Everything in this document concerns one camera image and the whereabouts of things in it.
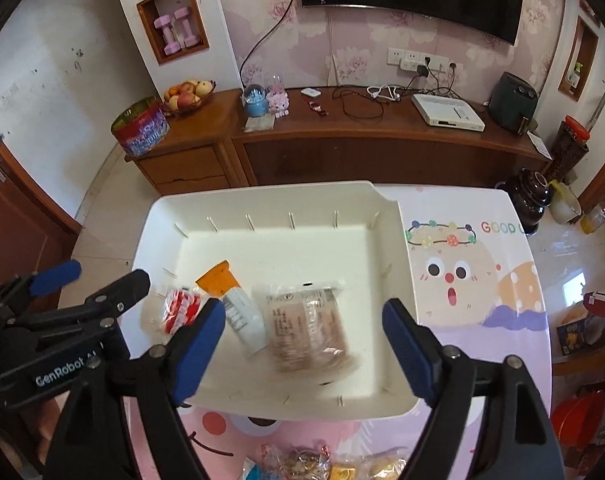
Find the blue printed box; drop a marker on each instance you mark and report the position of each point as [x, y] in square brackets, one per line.
[572, 336]

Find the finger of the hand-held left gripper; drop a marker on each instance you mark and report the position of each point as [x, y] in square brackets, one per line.
[127, 287]
[57, 276]

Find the cartoon printed tablecloth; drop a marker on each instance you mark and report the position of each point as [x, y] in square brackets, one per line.
[482, 285]

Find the white set-top box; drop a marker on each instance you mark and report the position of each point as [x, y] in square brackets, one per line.
[447, 112]

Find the red lid jar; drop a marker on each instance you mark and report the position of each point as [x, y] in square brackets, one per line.
[571, 150]

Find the wooden door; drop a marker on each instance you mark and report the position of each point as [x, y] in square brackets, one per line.
[22, 220]

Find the white wall switch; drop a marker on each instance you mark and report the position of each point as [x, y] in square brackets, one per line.
[10, 92]

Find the white pole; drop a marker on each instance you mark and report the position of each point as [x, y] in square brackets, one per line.
[602, 102]

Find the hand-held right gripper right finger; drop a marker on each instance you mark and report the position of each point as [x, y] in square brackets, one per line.
[407, 355]

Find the white paper sheet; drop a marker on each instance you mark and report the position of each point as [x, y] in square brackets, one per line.
[540, 145]

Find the narrow wooden wall niche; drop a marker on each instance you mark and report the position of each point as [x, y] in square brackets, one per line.
[590, 55]

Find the glass fruit bowl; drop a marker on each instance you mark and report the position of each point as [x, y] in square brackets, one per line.
[187, 100]

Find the yellow bottle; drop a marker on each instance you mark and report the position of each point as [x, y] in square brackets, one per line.
[595, 220]

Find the wooden television cabinet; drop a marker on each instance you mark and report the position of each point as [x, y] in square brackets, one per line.
[357, 155]

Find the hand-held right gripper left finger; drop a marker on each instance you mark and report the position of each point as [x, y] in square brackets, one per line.
[202, 347]

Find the white wall socket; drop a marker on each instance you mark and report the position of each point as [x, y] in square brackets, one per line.
[395, 56]

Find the white pot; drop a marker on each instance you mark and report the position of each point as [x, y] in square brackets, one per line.
[566, 210]

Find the round printed tin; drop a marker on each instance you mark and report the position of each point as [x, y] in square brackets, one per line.
[142, 130]

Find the small white device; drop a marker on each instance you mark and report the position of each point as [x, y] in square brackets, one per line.
[310, 92]

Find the red plastic basin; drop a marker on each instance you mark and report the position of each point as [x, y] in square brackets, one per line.
[577, 415]

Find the orange and white tube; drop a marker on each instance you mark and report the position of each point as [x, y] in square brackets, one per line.
[242, 315]

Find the blue snack packet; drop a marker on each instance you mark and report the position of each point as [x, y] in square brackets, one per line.
[252, 471]

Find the yellow snack packet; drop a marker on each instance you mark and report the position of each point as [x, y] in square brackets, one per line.
[343, 472]

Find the clear brown nut packet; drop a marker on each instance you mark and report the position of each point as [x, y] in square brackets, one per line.
[297, 465]

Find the clear brown biscuit packet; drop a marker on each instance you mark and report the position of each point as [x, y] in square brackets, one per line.
[302, 330]

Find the pale cookie packet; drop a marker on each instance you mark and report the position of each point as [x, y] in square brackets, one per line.
[385, 467]

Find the red white snack packet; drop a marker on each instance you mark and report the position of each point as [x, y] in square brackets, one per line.
[180, 310]

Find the small red trinket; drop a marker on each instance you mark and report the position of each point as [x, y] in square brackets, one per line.
[316, 108]

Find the dark green air fryer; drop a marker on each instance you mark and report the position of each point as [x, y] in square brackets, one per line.
[512, 100]

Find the pink toy figure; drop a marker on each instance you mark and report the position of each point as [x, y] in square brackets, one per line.
[278, 102]

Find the wooden framed wall niche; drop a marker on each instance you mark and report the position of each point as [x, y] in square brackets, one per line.
[147, 25]

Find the white plastic tray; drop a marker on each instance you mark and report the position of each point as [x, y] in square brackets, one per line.
[282, 240]

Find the paper card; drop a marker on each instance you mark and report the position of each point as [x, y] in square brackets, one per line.
[259, 124]

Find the blue snow globe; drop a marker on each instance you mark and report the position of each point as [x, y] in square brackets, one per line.
[255, 102]

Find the dark brown ceramic jar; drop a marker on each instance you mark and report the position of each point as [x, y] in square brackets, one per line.
[526, 200]

